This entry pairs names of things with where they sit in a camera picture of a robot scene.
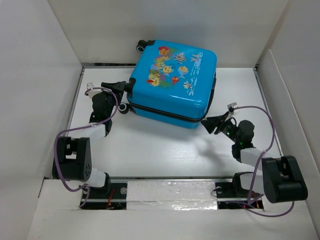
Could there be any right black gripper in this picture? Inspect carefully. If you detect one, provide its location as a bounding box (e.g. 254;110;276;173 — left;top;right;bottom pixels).
200;111;240;144

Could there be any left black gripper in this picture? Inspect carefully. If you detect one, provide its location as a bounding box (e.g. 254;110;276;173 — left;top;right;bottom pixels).
100;82;126;118

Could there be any blue kids suitcase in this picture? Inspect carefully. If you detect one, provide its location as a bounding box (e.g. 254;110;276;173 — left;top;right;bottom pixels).
118;39;218;129

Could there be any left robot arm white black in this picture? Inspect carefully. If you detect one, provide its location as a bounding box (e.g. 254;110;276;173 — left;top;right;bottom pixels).
52;81;127;199

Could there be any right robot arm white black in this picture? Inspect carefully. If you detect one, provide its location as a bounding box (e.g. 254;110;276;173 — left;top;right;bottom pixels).
201;115;308;204

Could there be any silver tape strip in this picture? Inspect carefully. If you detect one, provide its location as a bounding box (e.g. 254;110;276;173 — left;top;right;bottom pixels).
126;180;218;211

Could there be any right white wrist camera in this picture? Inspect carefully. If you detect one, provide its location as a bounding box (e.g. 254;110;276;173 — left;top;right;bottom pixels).
224;102;238;120

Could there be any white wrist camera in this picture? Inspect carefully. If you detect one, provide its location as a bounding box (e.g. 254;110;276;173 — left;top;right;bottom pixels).
84;82;102;99
224;102;238;120

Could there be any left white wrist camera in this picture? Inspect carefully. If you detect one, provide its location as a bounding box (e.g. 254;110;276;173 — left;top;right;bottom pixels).
84;82;102;99

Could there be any metal base rail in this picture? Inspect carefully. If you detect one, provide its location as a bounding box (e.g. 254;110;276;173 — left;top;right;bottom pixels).
79;176;266;211

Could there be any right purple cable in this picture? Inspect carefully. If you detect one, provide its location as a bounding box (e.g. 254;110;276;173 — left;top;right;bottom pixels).
224;105;295;217

